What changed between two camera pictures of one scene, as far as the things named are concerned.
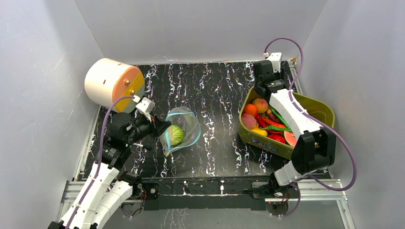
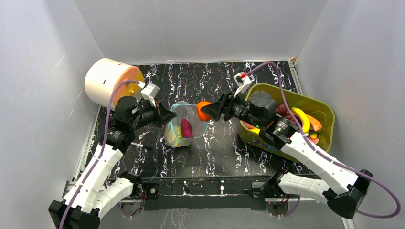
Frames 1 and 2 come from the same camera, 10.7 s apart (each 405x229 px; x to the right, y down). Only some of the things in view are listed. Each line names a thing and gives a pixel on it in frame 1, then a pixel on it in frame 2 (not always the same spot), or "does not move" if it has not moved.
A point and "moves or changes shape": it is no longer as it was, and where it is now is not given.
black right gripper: (275, 84) -> (228, 107)
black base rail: (207, 193) does not move
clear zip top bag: (185, 130) moves or changes shape
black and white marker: (141, 145) does not move
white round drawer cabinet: (107, 80) does not move
